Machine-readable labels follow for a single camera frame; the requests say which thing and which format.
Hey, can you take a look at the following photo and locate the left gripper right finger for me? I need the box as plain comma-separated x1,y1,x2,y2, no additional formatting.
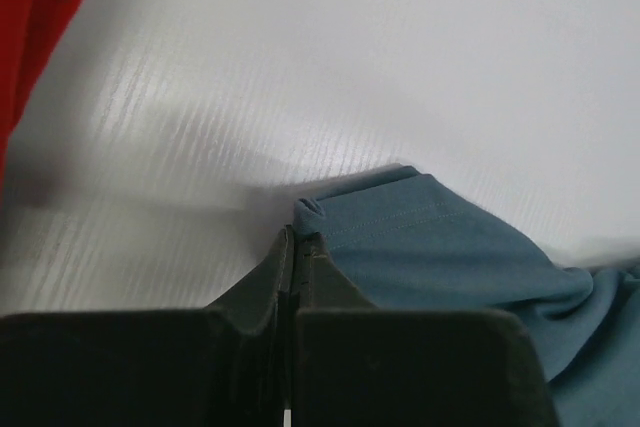
294,234,558,426

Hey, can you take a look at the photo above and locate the red folded t shirt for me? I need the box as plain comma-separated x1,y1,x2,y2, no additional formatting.
0,0,104,208

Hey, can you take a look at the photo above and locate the grey-blue t shirt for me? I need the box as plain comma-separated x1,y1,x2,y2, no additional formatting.
293,166,639,426

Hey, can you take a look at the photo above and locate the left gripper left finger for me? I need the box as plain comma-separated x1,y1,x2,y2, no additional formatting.
1,228,294,426

